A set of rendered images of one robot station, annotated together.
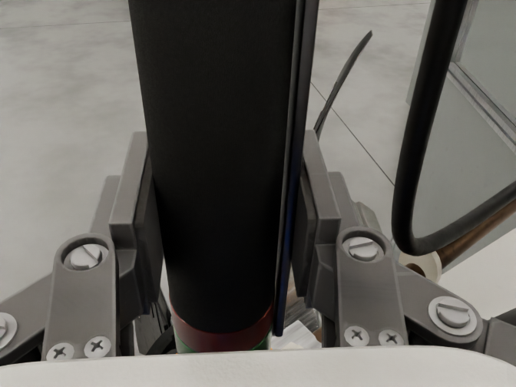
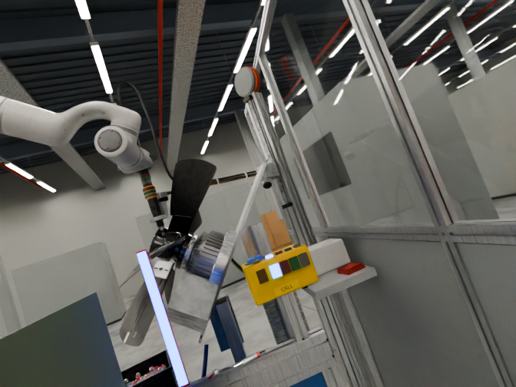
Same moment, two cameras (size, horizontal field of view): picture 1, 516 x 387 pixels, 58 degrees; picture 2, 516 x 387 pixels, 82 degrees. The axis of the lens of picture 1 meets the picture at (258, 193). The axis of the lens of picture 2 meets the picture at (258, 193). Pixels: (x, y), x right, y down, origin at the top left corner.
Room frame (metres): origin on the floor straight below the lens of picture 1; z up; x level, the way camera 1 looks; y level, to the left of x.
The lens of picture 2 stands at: (-0.98, -0.28, 1.17)
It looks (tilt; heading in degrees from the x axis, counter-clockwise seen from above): 5 degrees up; 356
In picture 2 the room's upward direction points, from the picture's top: 20 degrees counter-clockwise
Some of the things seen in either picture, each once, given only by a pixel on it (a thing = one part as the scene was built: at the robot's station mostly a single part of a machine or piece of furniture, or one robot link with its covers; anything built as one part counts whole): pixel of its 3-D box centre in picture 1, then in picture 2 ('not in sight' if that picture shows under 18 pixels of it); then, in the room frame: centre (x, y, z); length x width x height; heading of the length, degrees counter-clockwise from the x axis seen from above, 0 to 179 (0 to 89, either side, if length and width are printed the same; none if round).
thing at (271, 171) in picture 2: not in sight; (267, 171); (0.50, -0.47, 1.37); 0.10 x 0.07 x 0.08; 130
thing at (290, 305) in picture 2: not in sight; (292, 313); (-0.24, -0.31, 0.92); 0.03 x 0.03 x 0.12; 5
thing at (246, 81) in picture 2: not in sight; (247, 82); (0.56, -0.54, 1.88); 0.17 x 0.15 x 0.16; 5
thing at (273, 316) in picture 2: not in sight; (285, 315); (0.35, -0.30, 0.73); 0.15 x 0.09 x 0.22; 95
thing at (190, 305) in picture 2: not in sight; (193, 300); (0.05, -0.02, 0.98); 0.20 x 0.16 x 0.20; 95
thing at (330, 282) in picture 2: not in sight; (329, 276); (0.26, -0.53, 0.84); 0.36 x 0.24 x 0.03; 5
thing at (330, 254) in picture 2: not in sight; (322, 256); (0.34, -0.55, 0.91); 0.17 x 0.16 x 0.11; 95
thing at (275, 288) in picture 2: not in sight; (279, 274); (-0.24, -0.31, 1.02); 0.16 x 0.10 x 0.11; 95
